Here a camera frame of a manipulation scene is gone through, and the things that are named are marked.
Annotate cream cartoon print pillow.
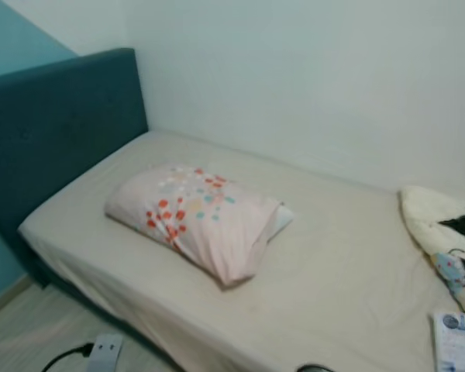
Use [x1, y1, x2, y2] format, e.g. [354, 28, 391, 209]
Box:
[399, 186, 465, 315]

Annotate white blue book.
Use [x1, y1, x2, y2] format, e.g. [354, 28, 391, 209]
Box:
[432, 312, 465, 372]

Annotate pink floral pillow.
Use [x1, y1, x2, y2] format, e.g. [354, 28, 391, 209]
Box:
[105, 164, 294, 288]

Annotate mattress with beige sheet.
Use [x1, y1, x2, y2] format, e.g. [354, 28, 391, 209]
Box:
[19, 130, 465, 372]

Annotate teal upholstered headboard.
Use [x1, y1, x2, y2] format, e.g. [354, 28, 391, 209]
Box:
[0, 48, 150, 272]

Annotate beige baseboard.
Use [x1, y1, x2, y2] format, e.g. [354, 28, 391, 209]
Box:
[0, 273, 33, 320]

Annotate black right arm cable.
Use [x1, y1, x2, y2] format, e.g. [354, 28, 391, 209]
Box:
[297, 363, 336, 372]

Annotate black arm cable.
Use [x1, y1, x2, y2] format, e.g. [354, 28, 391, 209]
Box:
[40, 343, 95, 372]
[297, 363, 336, 372]

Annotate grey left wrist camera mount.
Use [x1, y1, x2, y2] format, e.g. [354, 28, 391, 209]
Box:
[87, 333, 125, 372]

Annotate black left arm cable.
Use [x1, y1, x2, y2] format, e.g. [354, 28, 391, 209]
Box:
[40, 343, 95, 372]

